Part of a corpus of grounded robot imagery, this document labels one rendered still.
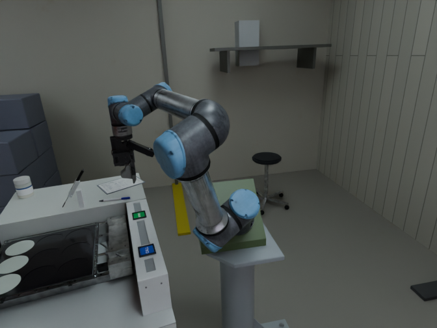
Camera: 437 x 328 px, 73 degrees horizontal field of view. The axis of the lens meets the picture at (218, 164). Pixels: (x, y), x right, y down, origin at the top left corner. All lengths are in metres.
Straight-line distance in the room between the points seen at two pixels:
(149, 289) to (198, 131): 0.53
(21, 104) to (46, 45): 0.80
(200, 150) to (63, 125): 3.16
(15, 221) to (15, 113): 1.88
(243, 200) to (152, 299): 0.44
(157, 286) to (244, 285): 0.52
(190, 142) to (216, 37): 2.97
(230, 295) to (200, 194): 0.70
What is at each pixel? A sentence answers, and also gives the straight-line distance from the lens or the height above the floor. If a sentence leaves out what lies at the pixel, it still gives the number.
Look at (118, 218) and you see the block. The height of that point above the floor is 0.91.
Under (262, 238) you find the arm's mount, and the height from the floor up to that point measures 0.86.
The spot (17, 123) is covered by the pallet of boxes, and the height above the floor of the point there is 1.06.
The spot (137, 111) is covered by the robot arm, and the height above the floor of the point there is 1.42.
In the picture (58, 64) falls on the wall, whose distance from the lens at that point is 3.73.
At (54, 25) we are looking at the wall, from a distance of 3.73.
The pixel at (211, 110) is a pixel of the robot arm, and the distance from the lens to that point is 0.79.
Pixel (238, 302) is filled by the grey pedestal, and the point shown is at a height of 0.54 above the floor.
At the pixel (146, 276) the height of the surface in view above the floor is 0.96.
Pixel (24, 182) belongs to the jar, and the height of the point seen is 1.05.
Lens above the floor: 1.60
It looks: 21 degrees down
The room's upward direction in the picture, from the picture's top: 2 degrees counter-clockwise
